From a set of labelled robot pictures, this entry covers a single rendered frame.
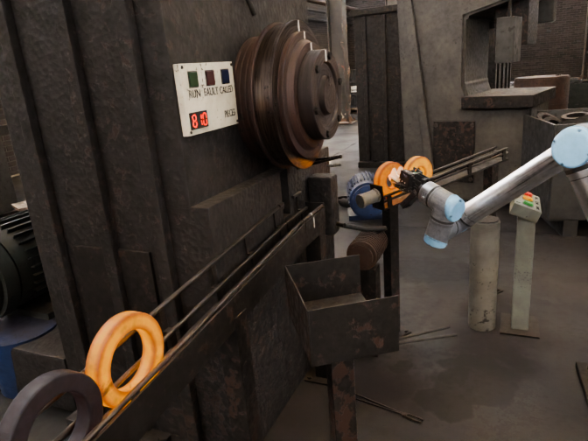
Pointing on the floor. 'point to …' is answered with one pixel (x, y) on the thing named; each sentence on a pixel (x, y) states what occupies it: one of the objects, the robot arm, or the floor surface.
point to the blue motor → (360, 184)
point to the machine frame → (147, 185)
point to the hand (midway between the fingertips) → (390, 175)
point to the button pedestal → (522, 271)
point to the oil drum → (549, 86)
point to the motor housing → (370, 283)
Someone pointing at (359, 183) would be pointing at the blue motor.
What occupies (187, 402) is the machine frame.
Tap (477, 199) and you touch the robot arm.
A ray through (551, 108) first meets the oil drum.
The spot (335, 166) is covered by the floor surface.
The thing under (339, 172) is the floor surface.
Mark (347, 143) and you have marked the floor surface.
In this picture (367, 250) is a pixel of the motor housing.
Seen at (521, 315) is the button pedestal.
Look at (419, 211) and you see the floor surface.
